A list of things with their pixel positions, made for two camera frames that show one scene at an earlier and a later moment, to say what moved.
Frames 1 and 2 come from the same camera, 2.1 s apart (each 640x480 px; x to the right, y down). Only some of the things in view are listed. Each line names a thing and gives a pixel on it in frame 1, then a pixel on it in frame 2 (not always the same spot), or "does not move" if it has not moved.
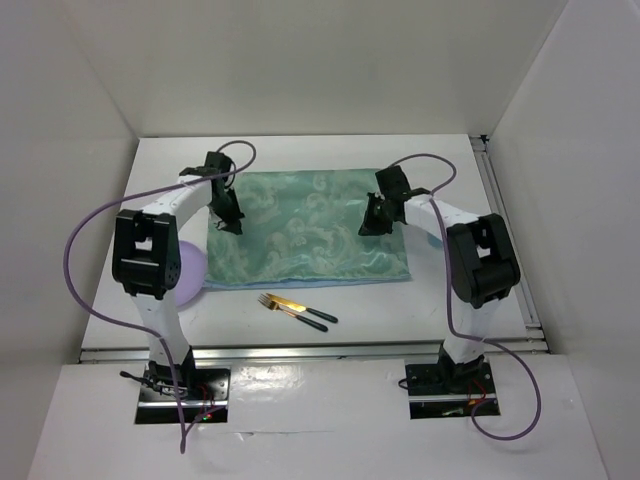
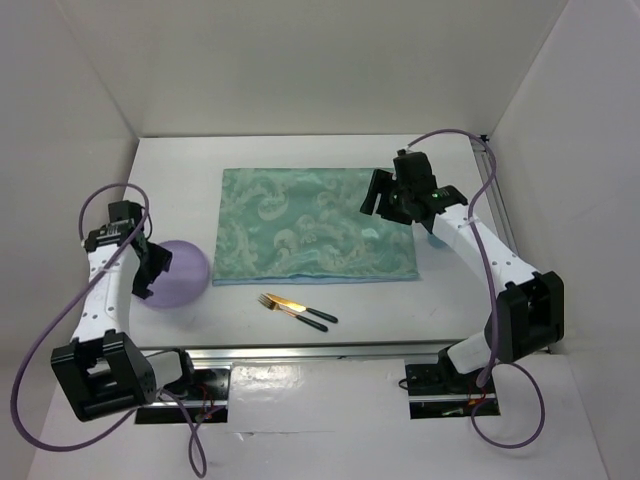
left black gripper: (230, 222) to (159, 259)
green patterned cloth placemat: (303, 227) does not move
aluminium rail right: (485, 153) does not move
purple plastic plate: (193, 272) does not move
